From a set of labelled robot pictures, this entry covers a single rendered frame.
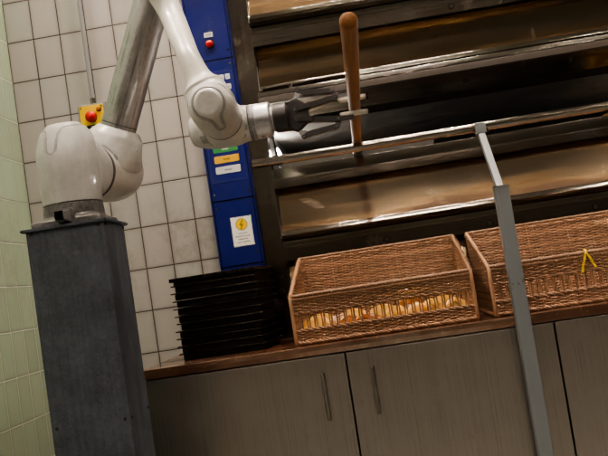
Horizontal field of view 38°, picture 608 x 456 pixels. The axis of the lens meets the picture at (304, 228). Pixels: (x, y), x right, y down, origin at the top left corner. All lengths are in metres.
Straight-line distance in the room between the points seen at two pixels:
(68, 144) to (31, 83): 1.12
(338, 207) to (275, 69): 0.55
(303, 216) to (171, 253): 0.49
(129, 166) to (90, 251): 0.35
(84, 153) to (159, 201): 0.93
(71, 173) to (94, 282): 0.29
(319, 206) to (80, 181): 1.09
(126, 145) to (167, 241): 0.79
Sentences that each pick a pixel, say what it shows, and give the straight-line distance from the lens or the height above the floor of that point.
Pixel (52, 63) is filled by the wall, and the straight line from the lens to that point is 3.44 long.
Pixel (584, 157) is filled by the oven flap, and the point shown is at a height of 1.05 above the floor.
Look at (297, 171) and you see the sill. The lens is 3.17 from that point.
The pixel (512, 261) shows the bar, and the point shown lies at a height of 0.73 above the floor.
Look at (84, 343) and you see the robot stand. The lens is 2.29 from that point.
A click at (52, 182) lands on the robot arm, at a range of 2.34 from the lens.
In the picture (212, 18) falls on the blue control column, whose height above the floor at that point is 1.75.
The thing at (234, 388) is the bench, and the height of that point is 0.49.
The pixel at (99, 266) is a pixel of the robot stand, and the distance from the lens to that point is 2.27.
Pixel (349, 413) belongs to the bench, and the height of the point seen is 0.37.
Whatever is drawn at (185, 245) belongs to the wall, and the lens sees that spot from 3.21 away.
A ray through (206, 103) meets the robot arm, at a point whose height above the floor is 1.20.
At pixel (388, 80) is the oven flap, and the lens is 3.06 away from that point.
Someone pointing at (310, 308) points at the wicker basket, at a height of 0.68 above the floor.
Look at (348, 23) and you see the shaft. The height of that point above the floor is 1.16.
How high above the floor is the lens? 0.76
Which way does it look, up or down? 4 degrees up
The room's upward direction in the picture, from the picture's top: 9 degrees counter-clockwise
